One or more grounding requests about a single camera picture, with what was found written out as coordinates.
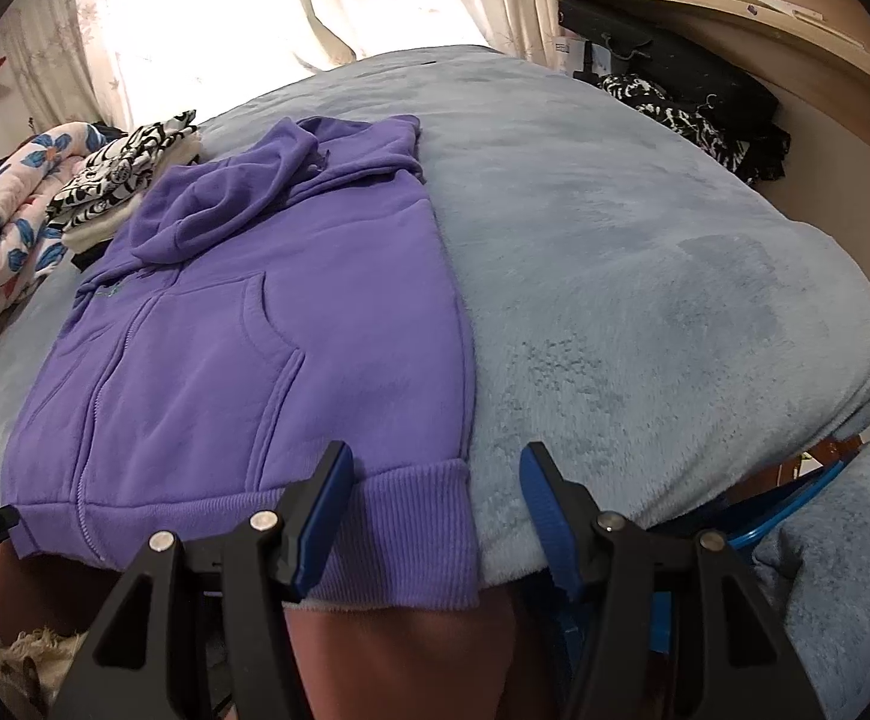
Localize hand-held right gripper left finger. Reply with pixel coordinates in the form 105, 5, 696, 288
49, 441, 356, 720

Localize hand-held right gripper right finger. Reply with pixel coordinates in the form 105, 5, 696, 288
520, 441, 830, 720

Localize purple hoodie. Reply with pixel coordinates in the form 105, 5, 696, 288
0, 115, 481, 611

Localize black and white patterned clothes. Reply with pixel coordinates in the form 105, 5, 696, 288
600, 73, 792, 185

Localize cream fluffy slipper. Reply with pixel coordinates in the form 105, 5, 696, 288
0, 624, 92, 715

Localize blue fleece cloth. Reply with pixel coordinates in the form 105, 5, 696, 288
750, 396, 870, 720

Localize floral quilt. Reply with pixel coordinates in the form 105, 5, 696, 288
0, 120, 106, 338

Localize cream folded garment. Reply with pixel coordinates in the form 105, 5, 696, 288
60, 131, 203, 252

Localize black and white printed garment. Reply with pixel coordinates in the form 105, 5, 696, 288
45, 109, 200, 230

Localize white printed box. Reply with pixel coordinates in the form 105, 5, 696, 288
555, 34, 595, 81

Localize long black case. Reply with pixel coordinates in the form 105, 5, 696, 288
557, 0, 781, 140

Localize wooden bookshelf desk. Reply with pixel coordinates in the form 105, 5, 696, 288
551, 0, 870, 166

